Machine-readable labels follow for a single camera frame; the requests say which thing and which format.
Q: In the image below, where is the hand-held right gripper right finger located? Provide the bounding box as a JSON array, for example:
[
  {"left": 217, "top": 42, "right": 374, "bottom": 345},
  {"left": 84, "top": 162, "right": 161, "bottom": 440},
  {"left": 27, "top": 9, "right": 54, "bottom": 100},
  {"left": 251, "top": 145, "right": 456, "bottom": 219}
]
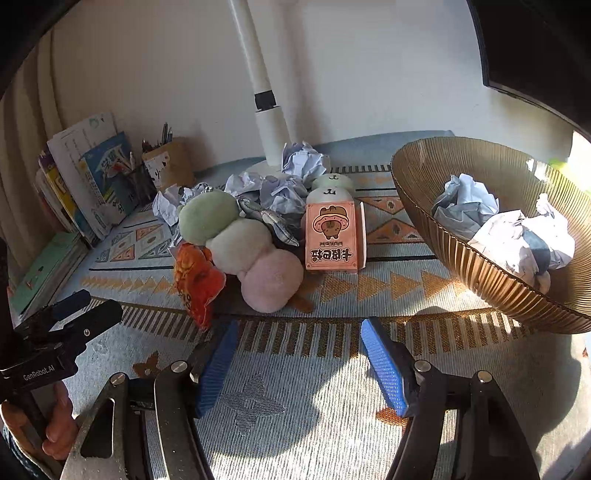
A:
[{"left": 360, "top": 318, "right": 541, "bottom": 480}]

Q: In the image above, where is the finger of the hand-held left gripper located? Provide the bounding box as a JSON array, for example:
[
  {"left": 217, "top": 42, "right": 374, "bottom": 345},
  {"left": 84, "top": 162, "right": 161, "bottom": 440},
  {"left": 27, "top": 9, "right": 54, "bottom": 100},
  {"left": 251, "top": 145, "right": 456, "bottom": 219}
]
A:
[
  {"left": 51, "top": 299, "right": 124, "bottom": 348},
  {"left": 14, "top": 290, "right": 92, "bottom": 334}
]

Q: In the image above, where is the row of colourful books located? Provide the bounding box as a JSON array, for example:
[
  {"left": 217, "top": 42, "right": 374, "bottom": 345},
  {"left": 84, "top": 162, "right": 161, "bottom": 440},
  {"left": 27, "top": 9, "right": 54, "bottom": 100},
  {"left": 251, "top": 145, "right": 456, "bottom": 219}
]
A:
[{"left": 34, "top": 148, "right": 100, "bottom": 247}]

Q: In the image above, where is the orange snack packet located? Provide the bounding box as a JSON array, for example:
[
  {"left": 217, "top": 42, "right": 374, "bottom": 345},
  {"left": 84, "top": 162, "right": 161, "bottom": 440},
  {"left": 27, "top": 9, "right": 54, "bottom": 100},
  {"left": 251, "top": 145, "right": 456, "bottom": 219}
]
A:
[{"left": 172, "top": 242, "right": 227, "bottom": 332}]

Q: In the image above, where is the amber ribbed glass bowl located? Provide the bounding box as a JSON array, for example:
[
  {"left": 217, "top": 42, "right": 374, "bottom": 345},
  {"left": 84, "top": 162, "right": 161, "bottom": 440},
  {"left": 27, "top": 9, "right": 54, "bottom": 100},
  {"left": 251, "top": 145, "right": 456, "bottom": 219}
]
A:
[{"left": 390, "top": 136, "right": 591, "bottom": 334}]

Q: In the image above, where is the green flat book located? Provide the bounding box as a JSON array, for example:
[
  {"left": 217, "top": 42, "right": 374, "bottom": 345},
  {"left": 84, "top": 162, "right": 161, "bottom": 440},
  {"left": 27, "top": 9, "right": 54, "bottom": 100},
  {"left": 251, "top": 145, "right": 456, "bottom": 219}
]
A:
[{"left": 9, "top": 231, "right": 89, "bottom": 315}]

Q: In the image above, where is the black monitor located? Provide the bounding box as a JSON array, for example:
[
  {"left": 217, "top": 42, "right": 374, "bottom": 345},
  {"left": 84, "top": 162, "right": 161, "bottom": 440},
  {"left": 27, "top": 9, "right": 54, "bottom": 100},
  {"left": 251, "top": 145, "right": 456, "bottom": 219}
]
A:
[{"left": 466, "top": 0, "right": 591, "bottom": 139}]

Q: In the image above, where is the white desk lamp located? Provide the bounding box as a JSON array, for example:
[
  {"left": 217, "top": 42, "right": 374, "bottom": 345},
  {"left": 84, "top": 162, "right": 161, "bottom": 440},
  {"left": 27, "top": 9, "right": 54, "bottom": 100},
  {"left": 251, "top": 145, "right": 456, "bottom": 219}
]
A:
[{"left": 228, "top": 0, "right": 301, "bottom": 171}]

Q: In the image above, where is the person's left hand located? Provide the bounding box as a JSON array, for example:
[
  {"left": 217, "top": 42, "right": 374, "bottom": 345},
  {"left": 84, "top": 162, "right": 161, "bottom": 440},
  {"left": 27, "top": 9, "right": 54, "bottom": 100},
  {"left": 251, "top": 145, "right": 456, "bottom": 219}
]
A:
[{"left": 0, "top": 385, "right": 80, "bottom": 461}]

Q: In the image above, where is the crumpled bluish paper ball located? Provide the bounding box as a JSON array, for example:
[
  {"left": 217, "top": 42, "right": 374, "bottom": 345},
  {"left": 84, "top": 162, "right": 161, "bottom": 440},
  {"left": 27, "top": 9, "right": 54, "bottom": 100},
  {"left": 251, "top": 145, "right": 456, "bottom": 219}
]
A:
[{"left": 431, "top": 174, "right": 500, "bottom": 229}]

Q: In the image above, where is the brown paper pen holder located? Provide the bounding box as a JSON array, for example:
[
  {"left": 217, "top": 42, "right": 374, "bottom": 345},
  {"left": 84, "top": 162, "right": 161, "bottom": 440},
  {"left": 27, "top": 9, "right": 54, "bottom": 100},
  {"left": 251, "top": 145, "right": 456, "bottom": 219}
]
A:
[{"left": 142, "top": 137, "right": 195, "bottom": 192}]

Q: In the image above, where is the three-ball dango plush skewer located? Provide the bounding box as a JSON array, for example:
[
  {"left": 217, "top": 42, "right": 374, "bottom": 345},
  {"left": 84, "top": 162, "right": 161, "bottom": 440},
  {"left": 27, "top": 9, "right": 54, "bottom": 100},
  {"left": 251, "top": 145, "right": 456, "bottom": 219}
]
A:
[{"left": 178, "top": 191, "right": 317, "bottom": 315}]

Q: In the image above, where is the plaid fish-shaped cloth toy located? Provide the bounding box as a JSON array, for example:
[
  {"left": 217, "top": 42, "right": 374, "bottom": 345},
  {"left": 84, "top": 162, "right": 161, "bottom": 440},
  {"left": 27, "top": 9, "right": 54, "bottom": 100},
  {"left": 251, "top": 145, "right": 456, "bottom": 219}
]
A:
[{"left": 238, "top": 196, "right": 301, "bottom": 247}]

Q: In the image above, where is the black mesh pen holder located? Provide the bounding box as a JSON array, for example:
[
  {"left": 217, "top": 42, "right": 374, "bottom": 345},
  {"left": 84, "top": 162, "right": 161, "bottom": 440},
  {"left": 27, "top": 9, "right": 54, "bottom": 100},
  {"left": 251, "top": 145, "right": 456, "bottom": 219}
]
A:
[{"left": 122, "top": 164, "right": 158, "bottom": 206}]

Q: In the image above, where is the blue workbook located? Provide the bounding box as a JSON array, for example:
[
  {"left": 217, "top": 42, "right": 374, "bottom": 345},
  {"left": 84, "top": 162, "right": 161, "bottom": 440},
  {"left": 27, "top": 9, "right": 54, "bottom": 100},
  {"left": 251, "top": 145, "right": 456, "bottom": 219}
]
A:
[{"left": 82, "top": 131, "right": 136, "bottom": 229}]

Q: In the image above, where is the patterned woven table mat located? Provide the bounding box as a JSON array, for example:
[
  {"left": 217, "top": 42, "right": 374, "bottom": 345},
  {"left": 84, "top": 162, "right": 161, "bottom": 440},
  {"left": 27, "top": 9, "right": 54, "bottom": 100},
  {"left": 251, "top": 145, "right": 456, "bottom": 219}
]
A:
[{"left": 9, "top": 131, "right": 591, "bottom": 480}]

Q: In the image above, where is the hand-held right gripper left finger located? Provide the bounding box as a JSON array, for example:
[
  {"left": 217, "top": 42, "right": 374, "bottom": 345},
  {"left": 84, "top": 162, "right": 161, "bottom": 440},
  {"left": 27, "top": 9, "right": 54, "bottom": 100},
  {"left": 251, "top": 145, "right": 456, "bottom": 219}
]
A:
[{"left": 60, "top": 318, "right": 241, "bottom": 480}]

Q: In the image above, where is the bunch of pens and pencils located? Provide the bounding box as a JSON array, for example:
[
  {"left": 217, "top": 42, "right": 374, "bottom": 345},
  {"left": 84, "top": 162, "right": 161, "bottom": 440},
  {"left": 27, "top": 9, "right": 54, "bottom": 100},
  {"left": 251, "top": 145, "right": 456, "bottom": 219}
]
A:
[{"left": 124, "top": 150, "right": 153, "bottom": 174}]

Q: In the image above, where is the large crumpled white paper ball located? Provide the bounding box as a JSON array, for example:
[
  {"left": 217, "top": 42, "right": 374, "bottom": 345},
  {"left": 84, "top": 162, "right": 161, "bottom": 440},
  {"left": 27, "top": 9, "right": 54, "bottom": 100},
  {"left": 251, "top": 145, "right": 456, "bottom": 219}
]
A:
[{"left": 467, "top": 194, "right": 575, "bottom": 294}]

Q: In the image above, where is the white workbook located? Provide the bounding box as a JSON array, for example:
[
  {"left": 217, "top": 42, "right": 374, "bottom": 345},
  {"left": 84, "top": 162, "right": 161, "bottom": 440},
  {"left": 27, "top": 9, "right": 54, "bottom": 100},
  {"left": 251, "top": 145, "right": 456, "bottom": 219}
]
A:
[{"left": 47, "top": 111, "right": 118, "bottom": 185}]

